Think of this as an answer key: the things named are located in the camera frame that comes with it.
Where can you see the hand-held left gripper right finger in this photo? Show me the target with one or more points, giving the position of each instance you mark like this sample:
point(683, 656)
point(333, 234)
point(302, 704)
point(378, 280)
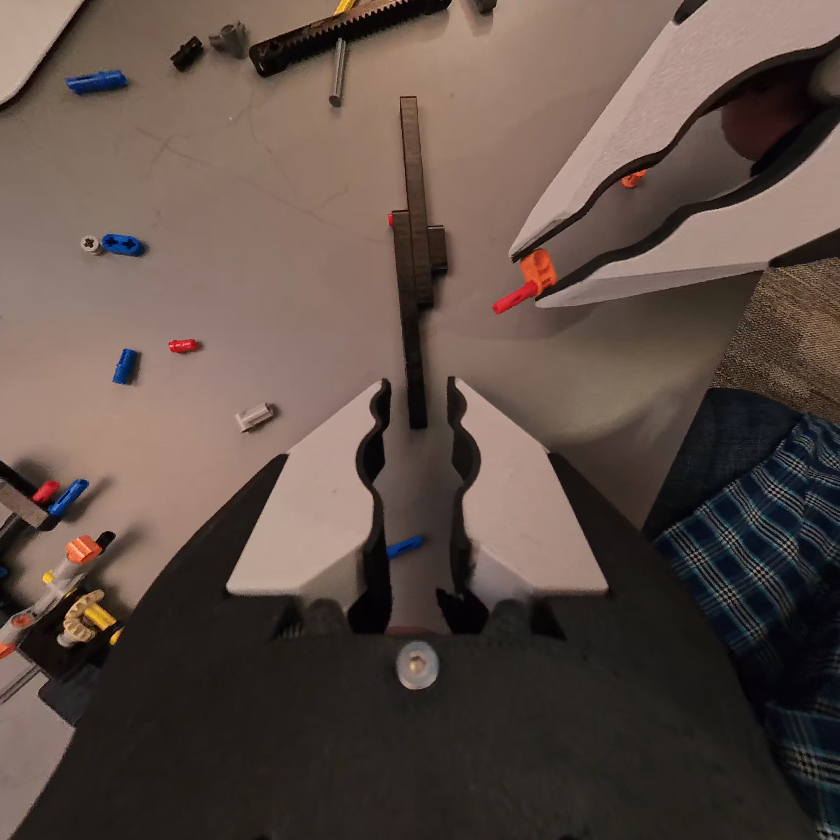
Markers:
point(525, 525)

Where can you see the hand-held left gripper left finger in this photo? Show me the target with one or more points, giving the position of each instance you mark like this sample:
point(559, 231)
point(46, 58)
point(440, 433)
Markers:
point(308, 525)

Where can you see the blue lego cross-hole connector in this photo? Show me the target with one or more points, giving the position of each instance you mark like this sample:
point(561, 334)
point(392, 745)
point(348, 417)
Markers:
point(123, 244)

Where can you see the red lego axle pin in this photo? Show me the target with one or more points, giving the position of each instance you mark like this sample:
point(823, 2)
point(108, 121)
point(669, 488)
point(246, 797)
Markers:
point(512, 300)

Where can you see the multicoloured lego technic assembly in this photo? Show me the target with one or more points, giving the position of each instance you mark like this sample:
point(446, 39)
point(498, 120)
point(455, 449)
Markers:
point(82, 617)

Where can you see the person in plaid shirt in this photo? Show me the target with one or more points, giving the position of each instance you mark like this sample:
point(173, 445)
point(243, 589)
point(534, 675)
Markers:
point(709, 446)

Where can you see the grey lego connector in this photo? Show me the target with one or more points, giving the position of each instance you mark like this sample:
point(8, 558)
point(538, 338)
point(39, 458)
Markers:
point(229, 39)

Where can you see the yellow lego axle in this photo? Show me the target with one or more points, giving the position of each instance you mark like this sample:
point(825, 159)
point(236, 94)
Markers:
point(346, 5)

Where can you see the black lego beam assembly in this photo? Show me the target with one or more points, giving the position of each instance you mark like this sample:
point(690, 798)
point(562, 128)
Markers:
point(410, 164)

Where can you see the black toothed lego rack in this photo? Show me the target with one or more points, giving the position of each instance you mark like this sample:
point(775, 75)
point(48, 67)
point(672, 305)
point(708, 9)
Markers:
point(341, 36)

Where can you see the small light grey lego bush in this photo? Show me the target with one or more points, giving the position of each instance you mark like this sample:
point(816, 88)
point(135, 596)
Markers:
point(92, 245)

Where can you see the grey lego axle rod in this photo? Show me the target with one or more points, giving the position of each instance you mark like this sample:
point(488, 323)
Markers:
point(337, 72)

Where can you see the light grey lego pin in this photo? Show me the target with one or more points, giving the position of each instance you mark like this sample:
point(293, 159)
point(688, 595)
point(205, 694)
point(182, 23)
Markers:
point(254, 416)

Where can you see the long blue lego pin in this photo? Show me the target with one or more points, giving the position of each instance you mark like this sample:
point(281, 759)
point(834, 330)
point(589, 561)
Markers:
point(96, 81)

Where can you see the white rounded base plate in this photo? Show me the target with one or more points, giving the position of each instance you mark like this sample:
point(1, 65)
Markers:
point(26, 39)

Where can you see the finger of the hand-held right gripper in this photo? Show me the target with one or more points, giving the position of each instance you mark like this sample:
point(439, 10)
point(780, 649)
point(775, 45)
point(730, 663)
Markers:
point(656, 98)
point(754, 229)

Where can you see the small black lego connector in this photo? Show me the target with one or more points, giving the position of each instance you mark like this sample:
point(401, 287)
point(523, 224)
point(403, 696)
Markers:
point(187, 52)

